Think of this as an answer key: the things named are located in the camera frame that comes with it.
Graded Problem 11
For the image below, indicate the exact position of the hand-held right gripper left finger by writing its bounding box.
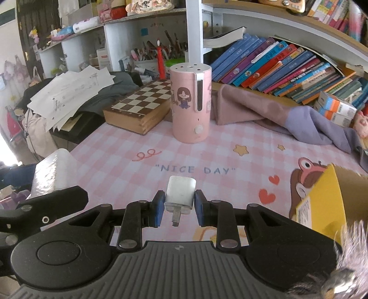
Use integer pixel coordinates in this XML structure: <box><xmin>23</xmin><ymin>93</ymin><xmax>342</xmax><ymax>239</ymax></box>
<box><xmin>69</xmin><ymin>190</ymin><xmax>166</xmax><ymax>250</ymax></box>

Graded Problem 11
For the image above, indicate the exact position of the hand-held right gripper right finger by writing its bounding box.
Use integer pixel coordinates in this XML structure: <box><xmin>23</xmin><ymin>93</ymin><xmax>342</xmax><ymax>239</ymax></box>
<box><xmin>194</xmin><ymin>189</ymin><xmax>291</xmax><ymax>250</ymax></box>

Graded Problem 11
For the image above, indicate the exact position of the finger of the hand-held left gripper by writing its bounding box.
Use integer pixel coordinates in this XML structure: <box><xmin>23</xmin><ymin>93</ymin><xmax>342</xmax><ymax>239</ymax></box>
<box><xmin>17</xmin><ymin>185</ymin><xmax>89</xmax><ymax>230</ymax></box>

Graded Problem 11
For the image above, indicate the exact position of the white charger plug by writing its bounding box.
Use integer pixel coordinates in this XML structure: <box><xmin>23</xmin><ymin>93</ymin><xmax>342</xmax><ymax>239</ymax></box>
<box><xmin>164</xmin><ymin>176</ymin><xmax>197</xmax><ymax>227</ymax></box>

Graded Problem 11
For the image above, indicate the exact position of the yellow cardboard box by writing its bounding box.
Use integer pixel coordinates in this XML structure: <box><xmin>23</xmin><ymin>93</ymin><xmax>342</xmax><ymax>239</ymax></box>
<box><xmin>289</xmin><ymin>163</ymin><xmax>368</xmax><ymax>245</ymax></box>

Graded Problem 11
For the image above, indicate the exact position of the white tote bag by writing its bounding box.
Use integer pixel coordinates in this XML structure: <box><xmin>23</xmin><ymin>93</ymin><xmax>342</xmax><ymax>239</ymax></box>
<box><xmin>24</xmin><ymin>109</ymin><xmax>58</xmax><ymax>158</ymax></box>

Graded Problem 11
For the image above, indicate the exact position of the pink checkered table mat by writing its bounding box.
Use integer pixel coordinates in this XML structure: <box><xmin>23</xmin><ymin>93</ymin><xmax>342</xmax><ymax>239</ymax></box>
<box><xmin>69</xmin><ymin>115</ymin><xmax>368</xmax><ymax>250</ymax></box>

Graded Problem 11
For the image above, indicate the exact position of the stack of printed paper sheets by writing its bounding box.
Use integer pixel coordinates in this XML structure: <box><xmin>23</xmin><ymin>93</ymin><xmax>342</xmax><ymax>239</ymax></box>
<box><xmin>27</xmin><ymin>66</ymin><xmax>115</xmax><ymax>133</ymax></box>

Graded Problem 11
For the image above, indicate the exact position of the pink cartoon tumbler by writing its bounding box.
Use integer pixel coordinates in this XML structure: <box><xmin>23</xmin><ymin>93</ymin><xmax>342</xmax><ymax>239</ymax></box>
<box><xmin>170</xmin><ymin>64</ymin><xmax>212</xmax><ymax>143</ymax></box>

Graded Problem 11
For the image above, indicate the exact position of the dark grey garment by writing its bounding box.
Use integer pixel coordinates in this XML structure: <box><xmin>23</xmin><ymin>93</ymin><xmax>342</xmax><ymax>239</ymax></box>
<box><xmin>76</xmin><ymin>72</ymin><xmax>140</xmax><ymax>115</ymax></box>

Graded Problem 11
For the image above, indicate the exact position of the wooden chessboard box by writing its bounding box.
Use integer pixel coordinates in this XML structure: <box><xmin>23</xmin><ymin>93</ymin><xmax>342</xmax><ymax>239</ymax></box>
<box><xmin>103</xmin><ymin>80</ymin><xmax>173</xmax><ymax>135</ymax></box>

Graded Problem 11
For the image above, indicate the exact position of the purple pink cloth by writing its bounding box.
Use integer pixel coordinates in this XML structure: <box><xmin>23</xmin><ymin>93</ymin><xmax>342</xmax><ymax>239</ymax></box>
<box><xmin>211</xmin><ymin>84</ymin><xmax>368</xmax><ymax>170</ymax></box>

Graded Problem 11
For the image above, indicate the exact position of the white red box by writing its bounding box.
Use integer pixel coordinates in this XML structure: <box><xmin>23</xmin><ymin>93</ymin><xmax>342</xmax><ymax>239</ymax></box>
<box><xmin>96</xmin><ymin>47</ymin><xmax>112</xmax><ymax>69</ymax></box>

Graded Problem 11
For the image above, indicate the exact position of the blue wipes pack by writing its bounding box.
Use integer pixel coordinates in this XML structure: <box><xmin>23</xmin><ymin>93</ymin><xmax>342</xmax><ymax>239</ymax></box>
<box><xmin>51</xmin><ymin>26</ymin><xmax>74</xmax><ymax>41</ymax></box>

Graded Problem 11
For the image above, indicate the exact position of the holder full of pens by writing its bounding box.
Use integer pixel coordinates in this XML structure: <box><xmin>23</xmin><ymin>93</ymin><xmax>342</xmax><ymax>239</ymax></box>
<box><xmin>131</xmin><ymin>29</ymin><xmax>187</xmax><ymax>71</ymax></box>

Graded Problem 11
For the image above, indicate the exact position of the white shelf unit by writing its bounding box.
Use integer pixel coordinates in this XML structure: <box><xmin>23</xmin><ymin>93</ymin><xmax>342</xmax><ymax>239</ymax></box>
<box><xmin>39</xmin><ymin>9</ymin><xmax>189</xmax><ymax>75</ymax></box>

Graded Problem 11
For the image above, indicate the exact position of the red figurine pen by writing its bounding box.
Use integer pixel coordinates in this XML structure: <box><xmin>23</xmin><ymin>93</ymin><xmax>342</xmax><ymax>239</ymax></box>
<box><xmin>157</xmin><ymin>40</ymin><xmax>167</xmax><ymax>80</ymax></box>

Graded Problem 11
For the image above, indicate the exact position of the green lid jar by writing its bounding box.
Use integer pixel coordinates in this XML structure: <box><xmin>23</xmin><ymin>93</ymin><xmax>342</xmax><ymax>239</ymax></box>
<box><xmin>165</xmin><ymin>57</ymin><xmax>186</xmax><ymax>69</ymax></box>

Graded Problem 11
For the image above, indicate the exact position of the white tissue pack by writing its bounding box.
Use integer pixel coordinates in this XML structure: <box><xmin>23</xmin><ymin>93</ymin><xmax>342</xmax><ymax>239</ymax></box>
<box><xmin>73</xmin><ymin>17</ymin><xmax>100</xmax><ymax>33</ymax></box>

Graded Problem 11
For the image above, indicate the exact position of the grey fluffy pompom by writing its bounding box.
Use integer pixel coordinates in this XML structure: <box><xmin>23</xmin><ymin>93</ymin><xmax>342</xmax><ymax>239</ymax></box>
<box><xmin>287</xmin><ymin>221</ymin><xmax>368</xmax><ymax>299</ymax></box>

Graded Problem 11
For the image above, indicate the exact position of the orange blue white carton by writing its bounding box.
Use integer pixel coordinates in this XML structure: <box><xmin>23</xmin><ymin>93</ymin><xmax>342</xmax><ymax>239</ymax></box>
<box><xmin>318</xmin><ymin>91</ymin><xmax>357</xmax><ymax>117</ymax></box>
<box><xmin>313</xmin><ymin>102</ymin><xmax>353</xmax><ymax>127</ymax></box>

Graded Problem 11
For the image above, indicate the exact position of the row of blue spined books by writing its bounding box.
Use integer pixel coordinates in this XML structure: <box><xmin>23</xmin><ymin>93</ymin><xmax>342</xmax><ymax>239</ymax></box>
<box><xmin>211</xmin><ymin>34</ymin><xmax>368</xmax><ymax>111</ymax></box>

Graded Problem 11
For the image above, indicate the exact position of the pink gift box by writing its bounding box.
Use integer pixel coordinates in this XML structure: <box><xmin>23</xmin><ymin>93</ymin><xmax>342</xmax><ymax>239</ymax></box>
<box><xmin>97</xmin><ymin>8</ymin><xmax>113</xmax><ymax>23</ymax></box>

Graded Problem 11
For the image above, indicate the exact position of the red round jar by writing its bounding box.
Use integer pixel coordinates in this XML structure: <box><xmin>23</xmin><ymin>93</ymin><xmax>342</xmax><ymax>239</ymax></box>
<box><xmin>111</xmin><ymin>5</ymin><xmax>127</xmax><ymax>19</ymax></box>

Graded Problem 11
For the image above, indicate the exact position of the pink pig plush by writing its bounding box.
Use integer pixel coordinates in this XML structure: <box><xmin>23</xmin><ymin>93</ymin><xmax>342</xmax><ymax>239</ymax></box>
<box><xmin>352</xmin><ymin>111</ymin><xmax>368</xmax><ymax>134</ymax></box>

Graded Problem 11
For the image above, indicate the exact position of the wooden bookshelf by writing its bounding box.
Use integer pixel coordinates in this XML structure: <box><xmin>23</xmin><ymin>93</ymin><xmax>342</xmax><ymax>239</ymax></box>
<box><xmin>185</xmin><ymin>0</ymin><xmax>368</xmax><ymax>115</ymax></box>

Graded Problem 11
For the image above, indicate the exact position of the gold retro radio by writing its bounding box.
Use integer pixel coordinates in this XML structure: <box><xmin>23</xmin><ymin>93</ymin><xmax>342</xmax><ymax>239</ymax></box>
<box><xmin>259</xmin><ymin>0</ymin><xmax>305</xmax><ymax>13</ymax></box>

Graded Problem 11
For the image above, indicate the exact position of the row of colourful picture books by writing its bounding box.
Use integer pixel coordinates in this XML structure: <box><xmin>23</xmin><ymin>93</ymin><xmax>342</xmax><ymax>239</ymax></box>
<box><xmin>306</xmin><ymin>0</ymin><xmax>368</xmax><ymax>43</ymax></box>

